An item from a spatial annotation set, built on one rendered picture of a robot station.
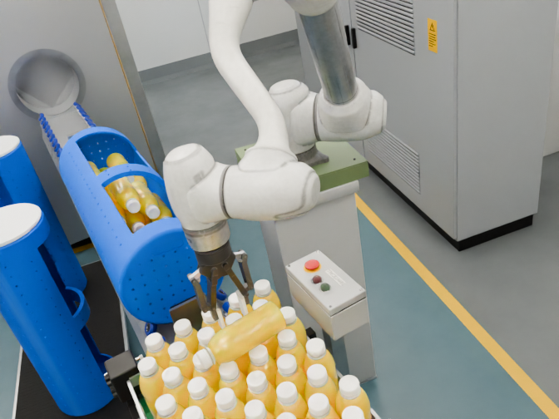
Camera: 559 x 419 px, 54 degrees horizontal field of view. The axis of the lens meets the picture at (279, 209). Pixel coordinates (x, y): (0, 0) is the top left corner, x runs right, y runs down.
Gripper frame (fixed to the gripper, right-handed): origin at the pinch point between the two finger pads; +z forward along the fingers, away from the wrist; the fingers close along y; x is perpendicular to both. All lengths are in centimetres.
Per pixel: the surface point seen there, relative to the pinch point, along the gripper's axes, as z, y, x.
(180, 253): -4.7, 2.7, -23.0
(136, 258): -8.5, 13.2, -23.0
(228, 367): 1.9, 6.9, 12.2
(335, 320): 5.0, -19.2, 12.6
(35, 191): 32, 33, -174
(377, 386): 111, -60, -38
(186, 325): 1.9, 9.7, -5.0
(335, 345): 22.1, -22.2, 4.6
